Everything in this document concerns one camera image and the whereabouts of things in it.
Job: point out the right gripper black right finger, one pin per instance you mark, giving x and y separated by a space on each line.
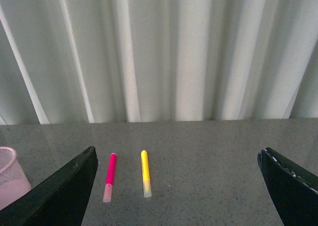
293 189

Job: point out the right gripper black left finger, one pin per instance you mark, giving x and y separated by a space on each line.
60 200

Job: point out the pink marker pen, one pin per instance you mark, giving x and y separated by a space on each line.
110 178

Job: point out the pink mesh pen cup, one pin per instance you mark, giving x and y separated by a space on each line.
13 182

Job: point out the yellow marker pen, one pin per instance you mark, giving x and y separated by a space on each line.
146 174

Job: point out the white pleated curtain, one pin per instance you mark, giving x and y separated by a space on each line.
98 61

